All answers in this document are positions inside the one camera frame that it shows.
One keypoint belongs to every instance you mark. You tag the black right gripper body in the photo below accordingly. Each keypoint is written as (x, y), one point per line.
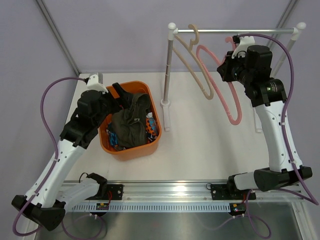
(235, 70)

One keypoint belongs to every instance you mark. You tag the white slotted cable duct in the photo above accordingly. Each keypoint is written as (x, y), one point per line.
(152, 207)

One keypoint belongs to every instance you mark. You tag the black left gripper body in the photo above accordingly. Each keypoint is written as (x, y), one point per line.
(110, 105)

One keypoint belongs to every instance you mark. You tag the olive green shorts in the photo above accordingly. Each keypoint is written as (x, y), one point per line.
(129, 124)

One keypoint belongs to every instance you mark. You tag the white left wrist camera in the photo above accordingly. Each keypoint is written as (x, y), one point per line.
(95, 82)

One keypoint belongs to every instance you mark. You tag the pink plastic hanger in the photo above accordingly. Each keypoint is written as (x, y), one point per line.
(228, 95)

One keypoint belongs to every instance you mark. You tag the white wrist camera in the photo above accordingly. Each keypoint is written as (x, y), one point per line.
(95, 82)
(242, 43)

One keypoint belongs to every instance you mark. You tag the orange plastic basket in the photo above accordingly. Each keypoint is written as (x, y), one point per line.
(139, 151)

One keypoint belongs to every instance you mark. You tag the colourful patterned shorts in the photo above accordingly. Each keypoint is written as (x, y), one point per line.
(150, 130)

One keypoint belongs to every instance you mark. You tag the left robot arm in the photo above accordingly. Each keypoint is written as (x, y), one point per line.
(43, 204)

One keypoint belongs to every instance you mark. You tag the aluminium mounting rail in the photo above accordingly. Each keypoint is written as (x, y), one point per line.
(174, 191)

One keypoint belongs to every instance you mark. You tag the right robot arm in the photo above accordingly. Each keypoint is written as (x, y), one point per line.
(285, 167)

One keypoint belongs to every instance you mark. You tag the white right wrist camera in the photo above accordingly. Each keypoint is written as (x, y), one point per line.
(242, 43)

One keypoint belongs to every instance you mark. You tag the metal clothes rack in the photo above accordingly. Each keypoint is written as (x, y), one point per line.
(173, 31)

